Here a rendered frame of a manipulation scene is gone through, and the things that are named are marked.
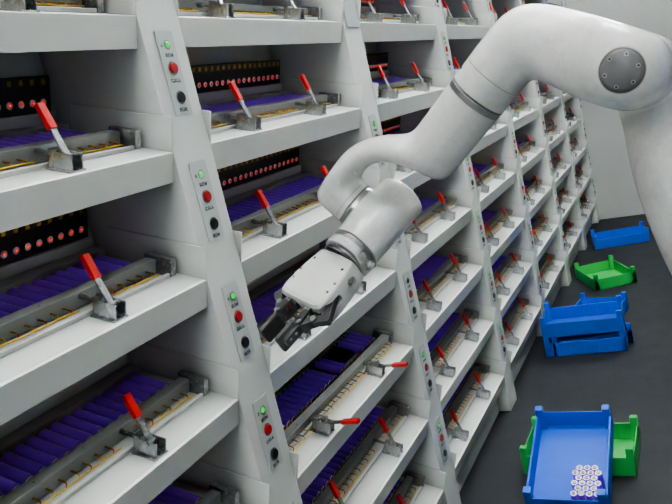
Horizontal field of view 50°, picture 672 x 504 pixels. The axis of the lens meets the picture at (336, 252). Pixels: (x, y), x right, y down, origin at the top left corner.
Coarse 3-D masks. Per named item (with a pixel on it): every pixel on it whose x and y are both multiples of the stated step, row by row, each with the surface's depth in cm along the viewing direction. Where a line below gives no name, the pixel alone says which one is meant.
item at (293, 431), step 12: (384, 336) 175; (372, 348) 168; (360, 360) 162; (348, 372) 156; (360, 372) 160; (336, 384) 151; (324, 396) 146; (336, 396) 149; (312, 408) 142; (324, 408) 145; (300, 420) 137; (288, 432) 133; (300, 432) 136; (288, 444) 132
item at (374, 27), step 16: (368, 0) 184; (400, 0) 207; (368, 16) 185; (384, 16) 204; (400, 16) 209; (416, 16) 208; (432, 16) 223; (368, 32) 176; (384, 32) 186; (400, 32) 196; (416, 32) 208; (432, 32) 221
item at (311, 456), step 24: (408, 336) 176; (384, 360) 168; (408, 360) 175; (288, 384) 155; (360, 384) 157; (384, 384) 160; (336, 408) 147; (360, 408) 148; (312, 432) 138; (336, 432) 138; (312, 456) 130; (312, 480) 131
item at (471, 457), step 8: (496, 400) 247; (496, 408) 246; (488, 416) 237; (496, 416) 244; (488, 424) 236; (480, 432) 227; (488, 432) 235; (480, 440) 226; (472, 448) 219; (480, 448) 226; (472, 456) 218; (464, 464) 211; (472, 464) 217; (464, 472) 210; (464, 480) 209
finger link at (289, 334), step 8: (304, 320) 110; (312, 320) 110; (288, 328) 110; (296, 328) 110; (304, 328) 111; (312, 328) 111; (280, 336) 109; (288, 336) 110; (296, 336) 111; (280, 344) 110; (288, 344) 110
